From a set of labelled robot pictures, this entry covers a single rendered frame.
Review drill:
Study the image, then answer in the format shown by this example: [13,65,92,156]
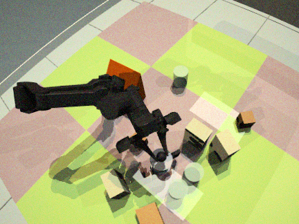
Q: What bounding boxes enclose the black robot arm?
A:
[13,74,165,138]

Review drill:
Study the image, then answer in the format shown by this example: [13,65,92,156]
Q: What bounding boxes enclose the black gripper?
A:
[116,104,182,162]

